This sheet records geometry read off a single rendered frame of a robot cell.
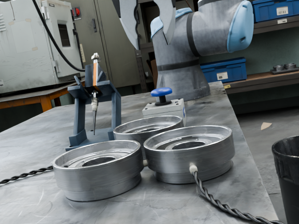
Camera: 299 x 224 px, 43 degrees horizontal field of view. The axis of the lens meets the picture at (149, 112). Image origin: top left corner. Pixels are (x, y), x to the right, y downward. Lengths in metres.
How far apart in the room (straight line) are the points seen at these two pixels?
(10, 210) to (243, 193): 0.25
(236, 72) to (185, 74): 3.04
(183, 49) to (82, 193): 0.63
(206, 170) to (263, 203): 0.08
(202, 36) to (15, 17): 2.05
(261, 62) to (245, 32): 3.60
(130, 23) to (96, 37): 3.82
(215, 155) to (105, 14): 4.02
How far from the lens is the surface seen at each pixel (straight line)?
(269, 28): 3.94
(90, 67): 0.71
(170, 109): 0.66
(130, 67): 4.33
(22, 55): 2.83
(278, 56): 4.56
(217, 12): 0.94
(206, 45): 0.96
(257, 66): 4.53
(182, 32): 0.97
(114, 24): 4.36
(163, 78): 1.00
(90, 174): 0.40
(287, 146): 1.87
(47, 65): 2.76
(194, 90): 0.98
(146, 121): 0.61
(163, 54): 0.99
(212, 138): 0.47
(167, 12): 0.58
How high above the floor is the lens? 0.95
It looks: 10 degrees down
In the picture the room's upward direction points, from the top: 10 degrees counter-clockwise
